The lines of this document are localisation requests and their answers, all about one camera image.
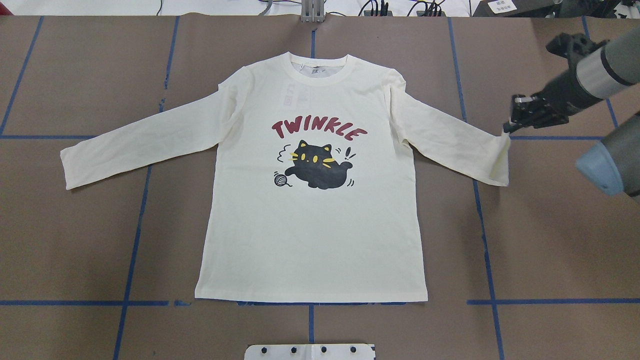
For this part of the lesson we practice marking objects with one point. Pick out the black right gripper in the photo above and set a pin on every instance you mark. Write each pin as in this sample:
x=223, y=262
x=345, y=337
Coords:
x=561, y=90

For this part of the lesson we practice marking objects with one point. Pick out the aluminium frame post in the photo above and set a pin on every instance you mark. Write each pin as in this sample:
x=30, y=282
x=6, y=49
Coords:
x=313, y=11

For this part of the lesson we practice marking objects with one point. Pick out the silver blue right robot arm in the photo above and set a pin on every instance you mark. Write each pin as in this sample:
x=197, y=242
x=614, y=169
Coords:
x=596, y=71

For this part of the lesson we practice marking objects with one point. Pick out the white camera post base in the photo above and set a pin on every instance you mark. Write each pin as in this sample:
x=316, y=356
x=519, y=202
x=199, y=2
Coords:
x=328, y=351

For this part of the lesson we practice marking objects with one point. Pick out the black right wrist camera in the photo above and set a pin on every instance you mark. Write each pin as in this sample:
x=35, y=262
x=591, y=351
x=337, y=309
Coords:
x=573, y=47

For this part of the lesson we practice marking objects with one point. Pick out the cream long-sleeve cat shirt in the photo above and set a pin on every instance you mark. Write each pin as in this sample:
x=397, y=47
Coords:
x=314, y=193

